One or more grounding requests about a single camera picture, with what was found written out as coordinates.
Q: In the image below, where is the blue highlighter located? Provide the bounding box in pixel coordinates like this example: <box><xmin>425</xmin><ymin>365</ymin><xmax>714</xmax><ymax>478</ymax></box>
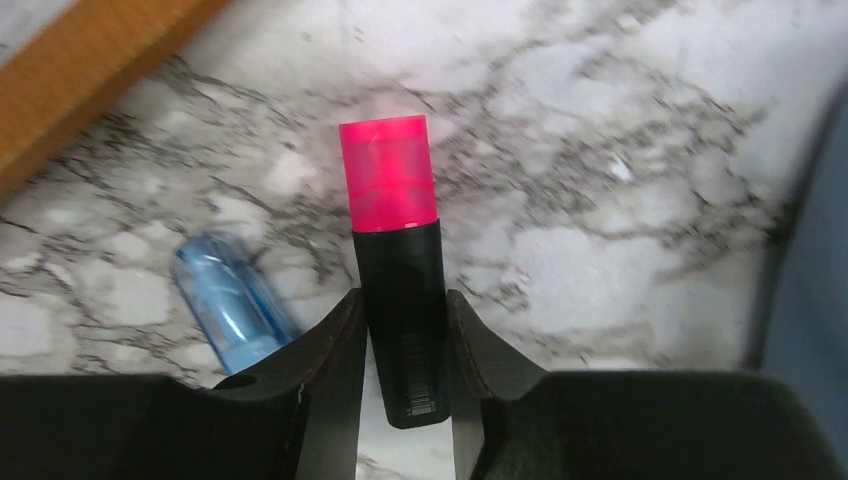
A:
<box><xmin>170</xmin><ymin>230</ymin><xmax>302</xmax><ymax>375</ymax></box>

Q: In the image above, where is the wooden shelf rack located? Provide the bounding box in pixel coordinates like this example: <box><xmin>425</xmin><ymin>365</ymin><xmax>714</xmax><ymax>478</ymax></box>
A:
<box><xmin>1</xmin><ymin>0</ymin><xmax>228</xmax><ymax>197</ymax></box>

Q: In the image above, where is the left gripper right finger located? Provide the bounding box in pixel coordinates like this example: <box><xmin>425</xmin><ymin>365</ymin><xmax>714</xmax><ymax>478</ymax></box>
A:
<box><xmin>447</xmin><ymin>290</ymin><xmax>845</xmax><ymax>479</ymax></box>

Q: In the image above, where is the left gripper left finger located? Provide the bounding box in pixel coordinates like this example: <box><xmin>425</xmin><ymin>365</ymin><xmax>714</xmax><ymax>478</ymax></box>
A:
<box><xmin>1</xmin><ymin>289</ymin><xmax>366</xmax><ymax>479</ymax></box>

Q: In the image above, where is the pink black highlighter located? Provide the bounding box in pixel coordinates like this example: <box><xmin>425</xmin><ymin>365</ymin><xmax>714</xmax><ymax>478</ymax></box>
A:
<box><xmin>338</xmin><ymin>115</ymin><xmax>450</xmax><ymax>429</ymax></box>

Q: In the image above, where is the blue backpack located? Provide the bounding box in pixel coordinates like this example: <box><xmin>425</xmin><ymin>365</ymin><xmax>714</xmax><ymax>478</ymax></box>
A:
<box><xmin>753</xmin><ymin>86</ymin><xmax>847</xmax><ymax>469</ymax></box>

